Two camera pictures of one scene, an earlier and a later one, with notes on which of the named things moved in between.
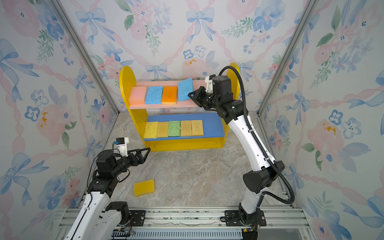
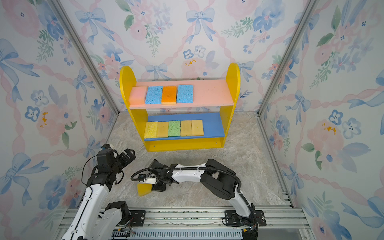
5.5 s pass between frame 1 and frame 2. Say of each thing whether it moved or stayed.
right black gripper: moved
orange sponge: stayed
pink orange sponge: stayed
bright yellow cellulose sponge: stayed
